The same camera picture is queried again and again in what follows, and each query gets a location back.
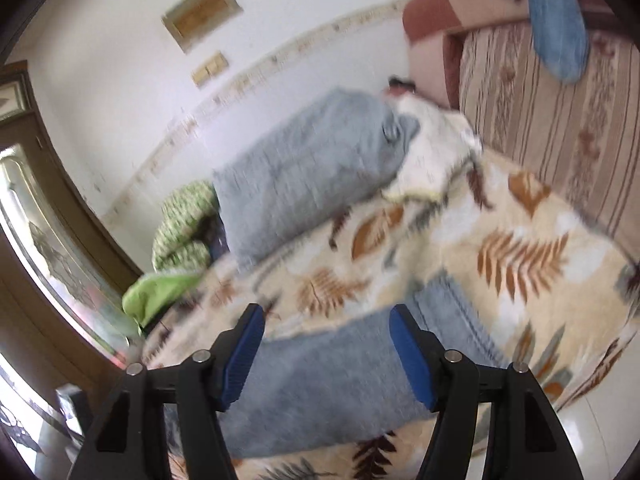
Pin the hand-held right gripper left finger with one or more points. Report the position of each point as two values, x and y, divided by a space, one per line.
240 355

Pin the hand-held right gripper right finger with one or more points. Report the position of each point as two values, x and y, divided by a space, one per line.
415 360

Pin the grey denim pants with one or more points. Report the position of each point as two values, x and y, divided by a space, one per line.
320 385

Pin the purple cloth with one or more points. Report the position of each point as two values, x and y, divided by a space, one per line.
217 240

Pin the leaf print blanket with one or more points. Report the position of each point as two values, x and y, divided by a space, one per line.
450 240

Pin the green patterned quilt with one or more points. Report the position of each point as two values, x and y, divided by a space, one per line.
180 225

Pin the grey quilted pillow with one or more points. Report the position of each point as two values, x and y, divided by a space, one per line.
300 175

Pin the cream white cloth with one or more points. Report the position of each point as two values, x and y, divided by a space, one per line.
430 145

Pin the brown stained glass door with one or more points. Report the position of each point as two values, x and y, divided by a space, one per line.
50 240

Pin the striped sofa cushion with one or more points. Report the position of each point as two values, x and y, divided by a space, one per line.
540 120

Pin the small black object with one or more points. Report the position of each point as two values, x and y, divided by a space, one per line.
401 82

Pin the pink sofa backrest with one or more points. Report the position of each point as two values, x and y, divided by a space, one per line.
435 15

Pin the blue denim garment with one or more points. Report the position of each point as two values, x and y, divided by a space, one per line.
555 20

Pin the beige light switch panel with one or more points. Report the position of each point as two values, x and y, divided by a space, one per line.
210 69

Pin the wall plaque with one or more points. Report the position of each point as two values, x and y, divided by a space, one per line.
200 15

